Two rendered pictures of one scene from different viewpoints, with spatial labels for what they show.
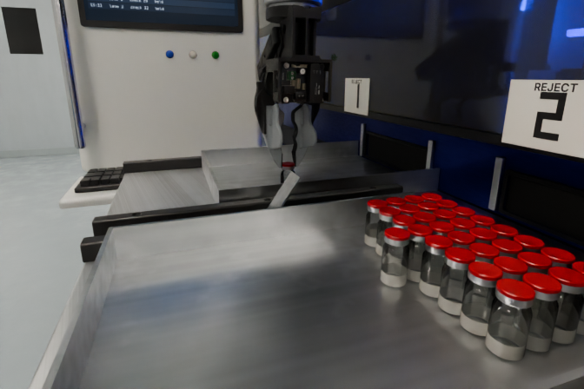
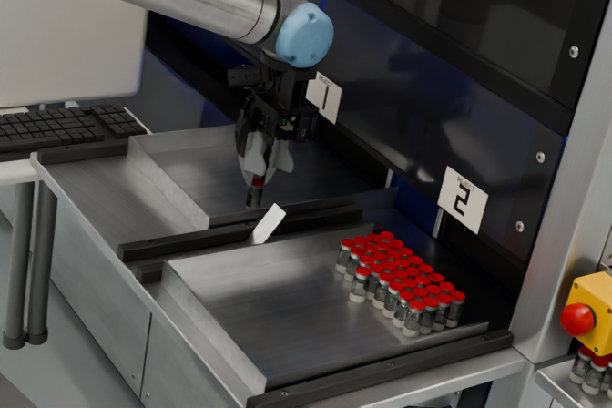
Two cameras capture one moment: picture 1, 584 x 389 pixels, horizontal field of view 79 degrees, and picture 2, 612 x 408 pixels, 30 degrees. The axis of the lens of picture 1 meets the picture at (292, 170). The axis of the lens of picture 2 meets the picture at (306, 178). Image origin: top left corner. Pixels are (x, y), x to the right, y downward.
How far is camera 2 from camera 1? 122 cm
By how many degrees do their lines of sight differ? 22
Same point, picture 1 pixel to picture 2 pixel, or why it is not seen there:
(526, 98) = (453, 182)
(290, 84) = (280, 126)
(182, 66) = not seen: outside the picture
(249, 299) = (275, 310)
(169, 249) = (197, 274)
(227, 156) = (157, 142)
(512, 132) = (443, 200)
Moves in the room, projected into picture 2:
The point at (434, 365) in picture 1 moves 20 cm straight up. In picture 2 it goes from (377, 340) to (411, 204)
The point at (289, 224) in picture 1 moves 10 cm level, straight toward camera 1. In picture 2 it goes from (279, 253) to (296, 294)
